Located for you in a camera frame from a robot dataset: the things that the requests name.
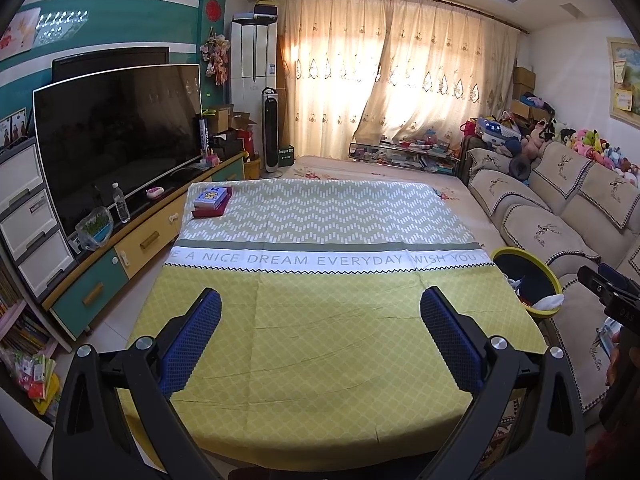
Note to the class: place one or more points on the bookshelf with books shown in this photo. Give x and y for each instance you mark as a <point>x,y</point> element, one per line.
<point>20,325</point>

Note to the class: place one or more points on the stack of cardboard boxes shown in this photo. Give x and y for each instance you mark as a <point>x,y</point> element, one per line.
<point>522,87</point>

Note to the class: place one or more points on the small black television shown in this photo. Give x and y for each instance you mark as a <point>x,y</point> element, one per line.
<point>110,60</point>

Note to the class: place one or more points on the floral floor rug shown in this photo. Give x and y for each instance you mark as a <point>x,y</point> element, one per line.
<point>340,167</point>

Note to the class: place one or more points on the framed wall picture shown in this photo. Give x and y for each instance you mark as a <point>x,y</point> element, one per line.
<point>625,80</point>

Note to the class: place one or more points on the cream embroidered curtain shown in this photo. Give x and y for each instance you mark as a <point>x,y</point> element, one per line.
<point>450,60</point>
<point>325,60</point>

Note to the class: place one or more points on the pile of plush toys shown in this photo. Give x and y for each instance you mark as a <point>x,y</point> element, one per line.
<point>585,142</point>

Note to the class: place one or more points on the clear plastic bag with greens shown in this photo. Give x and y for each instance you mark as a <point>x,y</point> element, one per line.
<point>94,230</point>

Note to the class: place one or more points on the large curved television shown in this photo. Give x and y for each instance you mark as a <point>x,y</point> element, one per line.
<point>115,140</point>

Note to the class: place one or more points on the star patterned blue bag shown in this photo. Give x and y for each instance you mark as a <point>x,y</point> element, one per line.
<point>497,130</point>

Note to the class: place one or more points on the pile of packets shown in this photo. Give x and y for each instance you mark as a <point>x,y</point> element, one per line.
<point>37,380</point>

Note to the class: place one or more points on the red box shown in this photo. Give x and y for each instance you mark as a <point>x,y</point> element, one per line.
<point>246,144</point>

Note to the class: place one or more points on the wall photo prints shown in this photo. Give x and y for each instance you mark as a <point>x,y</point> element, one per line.
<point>15,127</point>

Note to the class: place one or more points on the black flat box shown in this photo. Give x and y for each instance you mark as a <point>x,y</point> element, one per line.
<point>255,11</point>

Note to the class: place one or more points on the hanging flower decoration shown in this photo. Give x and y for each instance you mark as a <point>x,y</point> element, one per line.
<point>217,57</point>

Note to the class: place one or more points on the red bag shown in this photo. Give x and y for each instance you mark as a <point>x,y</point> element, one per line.
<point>468,127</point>

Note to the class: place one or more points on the yellow green printed tablecloth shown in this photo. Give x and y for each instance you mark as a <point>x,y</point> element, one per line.
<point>325,320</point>

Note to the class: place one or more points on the teal and yellow TV cabinet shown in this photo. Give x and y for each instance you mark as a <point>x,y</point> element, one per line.
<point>95,292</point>

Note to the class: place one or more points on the blue cartoon box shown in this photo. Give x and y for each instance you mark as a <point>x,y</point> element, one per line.
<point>212,196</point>

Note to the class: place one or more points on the black shuttlecock tube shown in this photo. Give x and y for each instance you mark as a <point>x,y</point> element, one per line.
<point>204,137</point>

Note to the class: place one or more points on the white standing air conditioner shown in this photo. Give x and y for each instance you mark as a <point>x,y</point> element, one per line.
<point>252,60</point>

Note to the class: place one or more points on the white plastic drawer unit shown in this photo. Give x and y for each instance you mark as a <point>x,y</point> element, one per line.
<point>30,220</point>

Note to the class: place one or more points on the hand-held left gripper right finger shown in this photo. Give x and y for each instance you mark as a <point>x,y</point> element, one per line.
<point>452,340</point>

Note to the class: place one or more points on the pink oval object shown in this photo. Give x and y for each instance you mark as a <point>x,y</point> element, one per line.
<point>155,191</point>

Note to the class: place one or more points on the person's right hand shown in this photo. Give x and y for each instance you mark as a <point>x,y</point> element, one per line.
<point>615,370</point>

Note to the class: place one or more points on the green cardboard box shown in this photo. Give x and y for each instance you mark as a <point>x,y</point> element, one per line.
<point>285,156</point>

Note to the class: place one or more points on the clear water bottle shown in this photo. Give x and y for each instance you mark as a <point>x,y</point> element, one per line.
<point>121,207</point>

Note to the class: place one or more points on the cluttered low glass table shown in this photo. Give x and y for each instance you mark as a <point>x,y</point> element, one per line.
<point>400,155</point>

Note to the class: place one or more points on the silver wall decal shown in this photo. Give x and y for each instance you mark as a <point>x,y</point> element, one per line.
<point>62,25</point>

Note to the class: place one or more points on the child drawing wall poster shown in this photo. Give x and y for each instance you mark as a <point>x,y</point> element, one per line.
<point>20,30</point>

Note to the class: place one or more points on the red round wall ornament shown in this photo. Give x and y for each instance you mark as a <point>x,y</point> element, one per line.
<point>214,10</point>

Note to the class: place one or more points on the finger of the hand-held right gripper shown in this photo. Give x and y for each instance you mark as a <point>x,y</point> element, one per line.
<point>615,275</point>
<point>597,285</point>

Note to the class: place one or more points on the black tower fan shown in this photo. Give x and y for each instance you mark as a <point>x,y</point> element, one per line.
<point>270,135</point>

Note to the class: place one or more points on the open cardboard box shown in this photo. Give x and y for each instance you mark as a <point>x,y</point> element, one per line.
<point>227,120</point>

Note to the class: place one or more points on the yellow rimmed black bin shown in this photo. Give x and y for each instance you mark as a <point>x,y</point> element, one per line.
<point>525,270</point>

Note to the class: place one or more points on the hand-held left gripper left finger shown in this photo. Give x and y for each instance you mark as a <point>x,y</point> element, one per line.
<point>192,340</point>

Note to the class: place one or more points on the yellow storage box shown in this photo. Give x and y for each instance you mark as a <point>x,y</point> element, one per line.
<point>252,168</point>

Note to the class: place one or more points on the pink desk organizer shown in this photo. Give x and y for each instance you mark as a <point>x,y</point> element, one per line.
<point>212,158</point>

